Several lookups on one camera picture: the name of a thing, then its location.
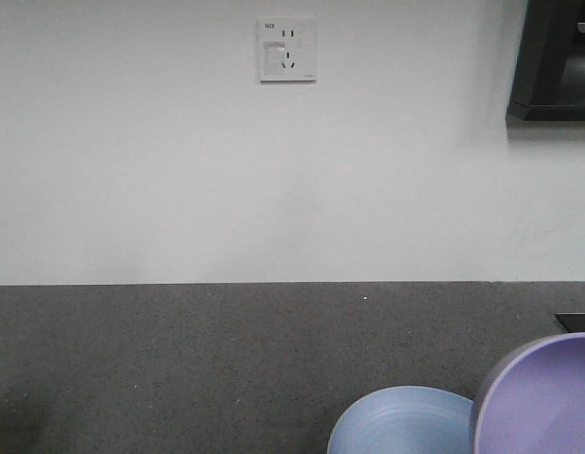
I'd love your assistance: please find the black induction cooktop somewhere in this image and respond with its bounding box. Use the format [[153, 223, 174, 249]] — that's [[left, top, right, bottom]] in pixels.
[[555, 313, 585, 333]]

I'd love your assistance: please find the black wall cabinet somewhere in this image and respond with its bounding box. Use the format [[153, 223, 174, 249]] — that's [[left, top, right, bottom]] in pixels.
[[508, 1, 585, 122]]

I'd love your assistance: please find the white wall power socket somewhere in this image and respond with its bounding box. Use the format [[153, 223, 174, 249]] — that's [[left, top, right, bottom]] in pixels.
[[255, 17, 318, 84]]

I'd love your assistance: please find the light blue plate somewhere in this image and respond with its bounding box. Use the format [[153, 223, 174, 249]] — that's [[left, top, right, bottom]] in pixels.
[[327, 386, 473, 454]]

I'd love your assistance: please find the purple bowl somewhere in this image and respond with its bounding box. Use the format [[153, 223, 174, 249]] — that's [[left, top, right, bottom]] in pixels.
[[471, 332, 585, 453]]

